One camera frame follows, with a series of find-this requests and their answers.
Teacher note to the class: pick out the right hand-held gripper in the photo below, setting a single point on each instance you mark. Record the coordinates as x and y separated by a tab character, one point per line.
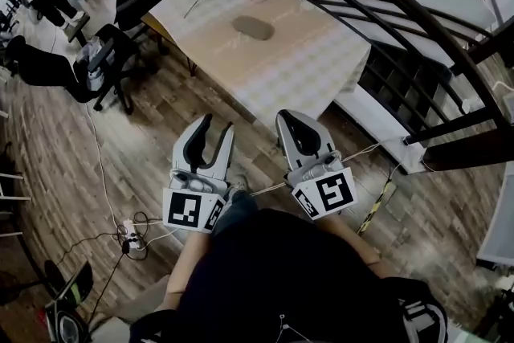
327	189

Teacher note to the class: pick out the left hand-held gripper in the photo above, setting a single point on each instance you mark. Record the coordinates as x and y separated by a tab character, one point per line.
188	209

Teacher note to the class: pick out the person's right forearm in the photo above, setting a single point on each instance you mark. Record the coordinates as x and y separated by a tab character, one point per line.
349	237

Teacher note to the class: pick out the person's left forearm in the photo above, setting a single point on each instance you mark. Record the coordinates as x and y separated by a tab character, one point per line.
188	265

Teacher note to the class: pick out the person's grey shoe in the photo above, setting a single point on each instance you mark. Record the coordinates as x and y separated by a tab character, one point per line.
236	189

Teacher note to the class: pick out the person's jeans leg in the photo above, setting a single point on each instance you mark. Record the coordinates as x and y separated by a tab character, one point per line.
237	209

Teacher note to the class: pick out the white low bench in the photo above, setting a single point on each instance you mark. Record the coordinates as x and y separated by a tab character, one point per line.
373	120

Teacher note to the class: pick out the beige checked tablecloth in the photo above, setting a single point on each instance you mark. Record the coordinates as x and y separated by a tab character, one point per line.
261	68

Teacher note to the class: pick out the yellow and black striped bar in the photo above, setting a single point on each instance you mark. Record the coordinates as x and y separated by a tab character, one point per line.
375	207

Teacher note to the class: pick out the black cubby shelf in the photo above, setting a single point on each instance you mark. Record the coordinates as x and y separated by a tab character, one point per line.
405	88

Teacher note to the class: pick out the white power strip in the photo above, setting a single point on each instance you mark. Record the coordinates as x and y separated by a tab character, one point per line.
134	235

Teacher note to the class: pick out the table with yellow edge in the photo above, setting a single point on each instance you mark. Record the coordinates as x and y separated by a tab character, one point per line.
157	26

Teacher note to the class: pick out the white and grey appliance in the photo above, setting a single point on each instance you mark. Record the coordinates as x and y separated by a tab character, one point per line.
93	66

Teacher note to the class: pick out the person's dark top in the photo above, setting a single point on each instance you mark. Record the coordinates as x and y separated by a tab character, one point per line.
281	285

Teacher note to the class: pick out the black metal curved railing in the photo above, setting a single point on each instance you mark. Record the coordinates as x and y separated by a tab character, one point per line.
425	18

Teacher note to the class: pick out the black chair with green mark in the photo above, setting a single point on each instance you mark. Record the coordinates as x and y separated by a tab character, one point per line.
66	305

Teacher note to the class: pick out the white board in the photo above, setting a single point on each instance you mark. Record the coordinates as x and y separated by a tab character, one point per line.
500	221

